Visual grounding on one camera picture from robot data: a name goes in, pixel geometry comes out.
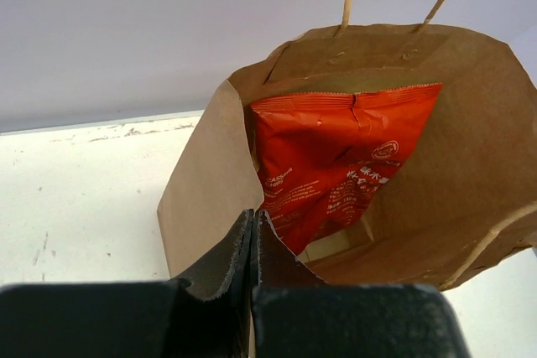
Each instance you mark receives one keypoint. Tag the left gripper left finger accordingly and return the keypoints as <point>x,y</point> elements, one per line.
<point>202,312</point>

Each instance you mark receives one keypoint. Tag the red cassava chips bag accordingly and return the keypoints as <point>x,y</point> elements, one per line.
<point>322,156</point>

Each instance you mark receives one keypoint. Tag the brown paper bag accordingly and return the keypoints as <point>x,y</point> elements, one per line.
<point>463,202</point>

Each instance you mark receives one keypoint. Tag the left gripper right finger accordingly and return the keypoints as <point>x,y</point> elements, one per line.
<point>298,314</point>

